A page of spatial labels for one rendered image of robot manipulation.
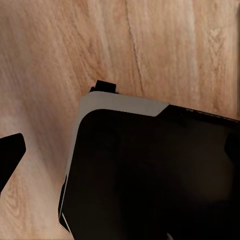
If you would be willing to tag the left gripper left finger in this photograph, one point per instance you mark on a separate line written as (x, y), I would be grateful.
(12, 150)

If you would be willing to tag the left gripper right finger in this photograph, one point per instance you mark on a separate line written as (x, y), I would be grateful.
(232, 149)

